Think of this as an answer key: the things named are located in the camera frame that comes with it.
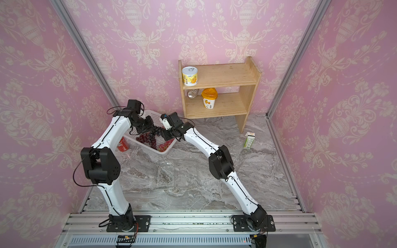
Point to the wooden two-tier shelf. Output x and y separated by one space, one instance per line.
245 75

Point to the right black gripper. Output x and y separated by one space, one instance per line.
166 136

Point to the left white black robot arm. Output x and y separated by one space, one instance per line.
103 169

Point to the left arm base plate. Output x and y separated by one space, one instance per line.
140 224

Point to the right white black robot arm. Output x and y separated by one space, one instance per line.
221 166

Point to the aluminium rail frame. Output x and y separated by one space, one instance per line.
194 229

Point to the pink red grape bunch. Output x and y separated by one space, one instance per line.
163 147

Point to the green white milk carton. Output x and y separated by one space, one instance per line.
250 137

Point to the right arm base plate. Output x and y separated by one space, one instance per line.
240 224

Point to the clear plastic container left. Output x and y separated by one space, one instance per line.
160 173

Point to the orange lid white cup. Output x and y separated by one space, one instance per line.
209 96

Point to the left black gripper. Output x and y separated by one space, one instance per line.
150 125

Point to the yellow white can on shelf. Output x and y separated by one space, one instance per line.
189 74

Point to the dark red grape bunch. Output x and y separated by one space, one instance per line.
148 139

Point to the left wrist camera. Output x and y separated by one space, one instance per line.
135 106

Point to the white plastic basket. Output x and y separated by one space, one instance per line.
131 135

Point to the black grape bunch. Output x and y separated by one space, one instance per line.
156 131

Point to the red soda can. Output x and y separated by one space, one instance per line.
123 145

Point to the small glass jar on shelf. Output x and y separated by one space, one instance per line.
192 93

